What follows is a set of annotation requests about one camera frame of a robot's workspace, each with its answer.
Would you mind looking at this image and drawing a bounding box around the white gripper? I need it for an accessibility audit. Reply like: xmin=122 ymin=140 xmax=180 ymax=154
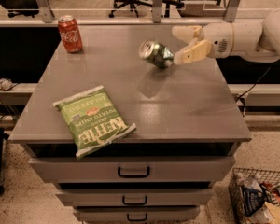
xmin=172 ymin=23 xmax=233 ymax=65

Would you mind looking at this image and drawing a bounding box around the green soda can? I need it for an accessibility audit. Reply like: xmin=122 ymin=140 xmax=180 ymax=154
xmin=139 ymin=40 xmax=174 ymax=69

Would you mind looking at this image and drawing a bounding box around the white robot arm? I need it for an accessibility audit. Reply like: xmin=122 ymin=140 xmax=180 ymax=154
xmin=172 ymin=8 xmax=280 ymax=65

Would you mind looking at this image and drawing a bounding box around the red Coca-Cola can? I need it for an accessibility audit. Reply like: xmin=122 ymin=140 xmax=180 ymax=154
xmin=58 ymin=15 xmax=83 ymax=53

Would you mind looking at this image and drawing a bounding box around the grey drawer cabinet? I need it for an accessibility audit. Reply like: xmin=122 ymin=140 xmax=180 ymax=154
xmin=8 ymin=24 xmax=253 ymax=224

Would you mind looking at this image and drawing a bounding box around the green Kettle chips bag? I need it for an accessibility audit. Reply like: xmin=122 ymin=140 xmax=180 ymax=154
xmin=53 ymin=86 xmax=136 ymax=159

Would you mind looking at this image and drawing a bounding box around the top grey drawer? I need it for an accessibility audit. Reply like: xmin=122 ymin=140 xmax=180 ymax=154
xmin=29 ymin=156 xmax=235 ymax=183

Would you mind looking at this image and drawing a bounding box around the grey drawer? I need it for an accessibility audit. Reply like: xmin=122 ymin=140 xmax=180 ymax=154
xmin=73 ymin=206 xmax=200 ymax=222
xmin=29 ymin=156 xmax=235 ymax=183
xmin=56 ymin=189 xmax=213 ymax=207

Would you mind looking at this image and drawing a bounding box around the middle grey drawer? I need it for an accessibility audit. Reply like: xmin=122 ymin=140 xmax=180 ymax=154
xmin=56 ymin=189 xmax=213 ymax=207

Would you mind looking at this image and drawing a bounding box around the dark blue snack bag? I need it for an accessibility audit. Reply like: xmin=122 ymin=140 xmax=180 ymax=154
xmin=242 ymin=188 xmax=265 ymax=217

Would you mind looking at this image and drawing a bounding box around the red snack bag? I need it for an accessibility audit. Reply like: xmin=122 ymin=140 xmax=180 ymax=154
xmin=260 ymin=182 xmax=280 ymax=206

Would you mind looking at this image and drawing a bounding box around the metal glass railing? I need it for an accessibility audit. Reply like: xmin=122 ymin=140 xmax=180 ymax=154
xmin=0 ymin=0 xmax=280 ymax=23

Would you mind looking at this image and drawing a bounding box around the yellow snack bag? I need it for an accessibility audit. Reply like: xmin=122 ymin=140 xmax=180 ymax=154
xmin=264 ymin=203 xmax=280 ymax=224

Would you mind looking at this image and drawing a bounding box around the bottom grey drawer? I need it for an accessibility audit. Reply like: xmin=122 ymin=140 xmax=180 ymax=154
xmin=73 ymin=206 xmax=200 ymax=222

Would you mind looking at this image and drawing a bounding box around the black cable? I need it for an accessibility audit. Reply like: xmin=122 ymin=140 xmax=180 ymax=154
xmin=235 ymin=63 xmax=274 ymax=104

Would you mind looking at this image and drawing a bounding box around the wire basket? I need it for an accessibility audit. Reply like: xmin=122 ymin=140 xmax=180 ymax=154
xmin=229 ymin=168 xmax=280 ymax=224

